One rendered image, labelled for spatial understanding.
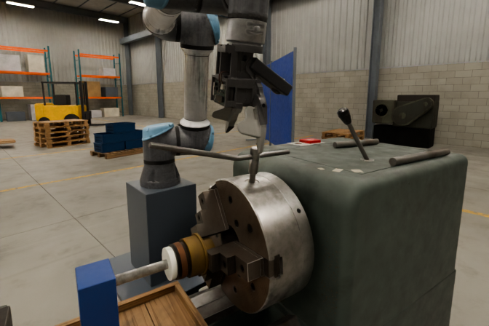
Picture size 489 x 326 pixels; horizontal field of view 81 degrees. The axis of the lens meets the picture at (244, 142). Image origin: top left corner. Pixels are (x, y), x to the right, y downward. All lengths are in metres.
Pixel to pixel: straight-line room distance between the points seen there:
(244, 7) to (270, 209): 0.40
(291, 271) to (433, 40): 10.49
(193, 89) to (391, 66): 10.27
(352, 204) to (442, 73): 10.12
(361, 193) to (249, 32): 0.39
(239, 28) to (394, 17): 10.90
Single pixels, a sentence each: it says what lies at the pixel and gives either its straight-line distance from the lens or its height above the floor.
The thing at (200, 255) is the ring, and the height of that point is 1.10.
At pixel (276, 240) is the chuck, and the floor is 1.14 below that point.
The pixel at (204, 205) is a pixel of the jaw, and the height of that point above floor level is 1.17.
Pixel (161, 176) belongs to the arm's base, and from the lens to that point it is 1.10.
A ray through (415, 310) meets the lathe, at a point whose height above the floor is 0.83.
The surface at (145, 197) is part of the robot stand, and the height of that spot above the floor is 1.09.
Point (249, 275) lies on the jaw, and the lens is 0.62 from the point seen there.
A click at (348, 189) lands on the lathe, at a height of 1.24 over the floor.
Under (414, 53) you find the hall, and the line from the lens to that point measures 10.99.
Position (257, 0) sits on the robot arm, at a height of 1.60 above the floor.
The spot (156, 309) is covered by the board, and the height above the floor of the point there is 0.89.
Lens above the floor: 1.43
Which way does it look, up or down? 9 degrees down
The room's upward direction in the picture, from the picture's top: straight up
